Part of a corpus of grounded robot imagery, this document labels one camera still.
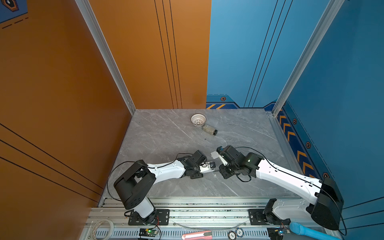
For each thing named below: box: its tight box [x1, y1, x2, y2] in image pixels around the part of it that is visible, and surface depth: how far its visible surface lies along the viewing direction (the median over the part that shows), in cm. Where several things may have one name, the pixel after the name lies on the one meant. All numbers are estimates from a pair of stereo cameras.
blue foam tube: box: [289, 222, 342, 240], surface depth 69 cm
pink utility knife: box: [181, 230, 213, 240], surface depth 70 cm
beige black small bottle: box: [202, 124, 218, 136], surface depth 107 cm
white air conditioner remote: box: [199, 164, 215, 173], surface depth 79 cm
